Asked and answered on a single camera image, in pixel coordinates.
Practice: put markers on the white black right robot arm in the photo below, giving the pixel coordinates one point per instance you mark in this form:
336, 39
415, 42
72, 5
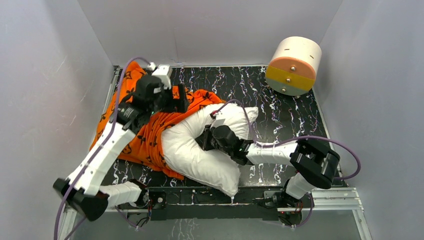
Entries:
315, 163

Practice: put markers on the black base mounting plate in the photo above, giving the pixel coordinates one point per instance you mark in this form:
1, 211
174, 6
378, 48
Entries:
254, 212

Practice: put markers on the aluminium front rail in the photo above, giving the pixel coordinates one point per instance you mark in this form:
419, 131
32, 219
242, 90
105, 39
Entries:
333, 199

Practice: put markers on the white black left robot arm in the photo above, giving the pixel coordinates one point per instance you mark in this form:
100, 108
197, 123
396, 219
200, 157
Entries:
83, 189

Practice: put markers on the orange patterned plush pillowcase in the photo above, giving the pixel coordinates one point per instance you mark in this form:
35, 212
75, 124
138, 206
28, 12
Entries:
147, 148

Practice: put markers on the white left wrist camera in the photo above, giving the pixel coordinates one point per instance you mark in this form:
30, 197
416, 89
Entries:
163, 72

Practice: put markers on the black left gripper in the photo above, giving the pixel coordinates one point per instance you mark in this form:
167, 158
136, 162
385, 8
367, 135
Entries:
180, 97

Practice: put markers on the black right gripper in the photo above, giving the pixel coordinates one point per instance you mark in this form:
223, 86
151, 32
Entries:
203, 142

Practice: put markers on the white cylinder with coloured lid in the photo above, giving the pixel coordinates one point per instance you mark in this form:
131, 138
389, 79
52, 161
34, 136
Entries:
293, 68

